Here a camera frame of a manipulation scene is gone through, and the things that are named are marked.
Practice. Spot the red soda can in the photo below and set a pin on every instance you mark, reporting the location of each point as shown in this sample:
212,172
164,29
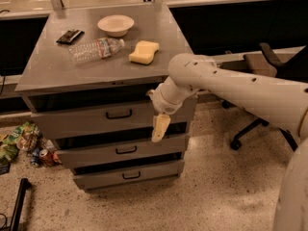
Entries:
46,157

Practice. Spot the grey drawer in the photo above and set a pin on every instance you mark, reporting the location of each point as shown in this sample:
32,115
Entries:
95,120
121,176
121,151

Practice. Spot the grey bottom drawer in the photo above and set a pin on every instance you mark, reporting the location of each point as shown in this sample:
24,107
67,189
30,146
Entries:
121,176

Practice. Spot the white ceramic bowl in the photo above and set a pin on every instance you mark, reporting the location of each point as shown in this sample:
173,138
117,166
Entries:
116,25

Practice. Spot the clear plastic water bottle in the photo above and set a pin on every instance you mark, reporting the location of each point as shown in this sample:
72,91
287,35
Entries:
100,48

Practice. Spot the grey middle drawer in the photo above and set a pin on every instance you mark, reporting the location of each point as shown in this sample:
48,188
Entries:
121,151

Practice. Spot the grey drawer cabinet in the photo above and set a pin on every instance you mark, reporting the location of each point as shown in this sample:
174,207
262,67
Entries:
52,82

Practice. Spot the grey top drawer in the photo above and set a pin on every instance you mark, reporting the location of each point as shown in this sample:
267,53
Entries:
95,120

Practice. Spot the green chip bag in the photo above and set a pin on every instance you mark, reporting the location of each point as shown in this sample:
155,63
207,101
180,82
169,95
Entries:
8,148

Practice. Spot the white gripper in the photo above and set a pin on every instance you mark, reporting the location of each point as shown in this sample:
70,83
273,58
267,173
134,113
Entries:
161,102

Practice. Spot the yellow sponge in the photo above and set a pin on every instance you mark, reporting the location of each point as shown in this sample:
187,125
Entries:
144,52

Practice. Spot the black metal stand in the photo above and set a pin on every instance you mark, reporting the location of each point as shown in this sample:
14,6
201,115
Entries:
23,187

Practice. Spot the blue soda can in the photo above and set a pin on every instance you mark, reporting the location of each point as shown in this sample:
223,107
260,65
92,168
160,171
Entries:
35,162

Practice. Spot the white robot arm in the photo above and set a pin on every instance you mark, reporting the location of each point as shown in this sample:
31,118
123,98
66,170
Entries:
283,103

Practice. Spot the crumpled snack wrapper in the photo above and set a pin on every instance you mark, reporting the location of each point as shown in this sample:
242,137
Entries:
31,140

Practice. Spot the black office chair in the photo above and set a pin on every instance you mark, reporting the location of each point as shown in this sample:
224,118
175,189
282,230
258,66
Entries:
283,66

